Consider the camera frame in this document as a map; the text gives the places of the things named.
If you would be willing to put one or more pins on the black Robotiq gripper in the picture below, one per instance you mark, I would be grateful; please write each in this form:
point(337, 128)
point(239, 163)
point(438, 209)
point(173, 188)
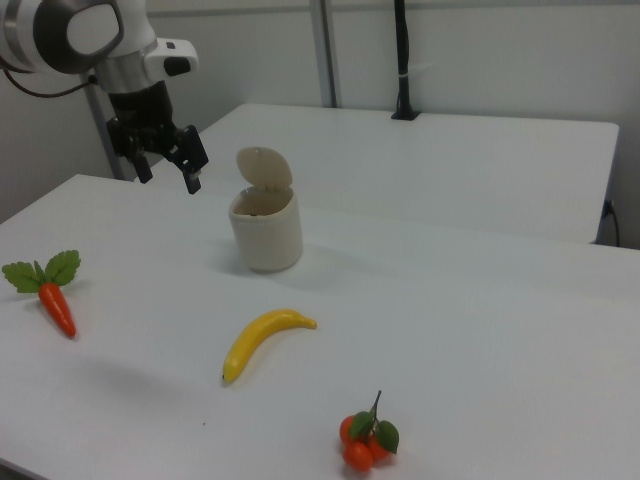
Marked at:
point(142, 107)

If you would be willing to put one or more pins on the beige garbage bin with lid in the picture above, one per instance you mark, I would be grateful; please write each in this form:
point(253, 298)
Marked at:
point(267, 235)

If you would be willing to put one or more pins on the orange toy carrot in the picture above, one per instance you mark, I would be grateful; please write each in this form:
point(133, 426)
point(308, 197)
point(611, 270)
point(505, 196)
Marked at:
point(57, 307)

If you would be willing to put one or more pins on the yellow toy banana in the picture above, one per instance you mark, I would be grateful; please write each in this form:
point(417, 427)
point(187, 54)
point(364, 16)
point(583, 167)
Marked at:
point(260, 335)

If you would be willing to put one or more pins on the black pole with base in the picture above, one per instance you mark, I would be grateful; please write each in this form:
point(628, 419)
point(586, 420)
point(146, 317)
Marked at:
point(402, 60)

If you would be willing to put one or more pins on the orange toy tangerine cluster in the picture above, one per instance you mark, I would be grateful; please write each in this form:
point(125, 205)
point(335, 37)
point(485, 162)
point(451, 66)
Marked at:
point(360, 450)

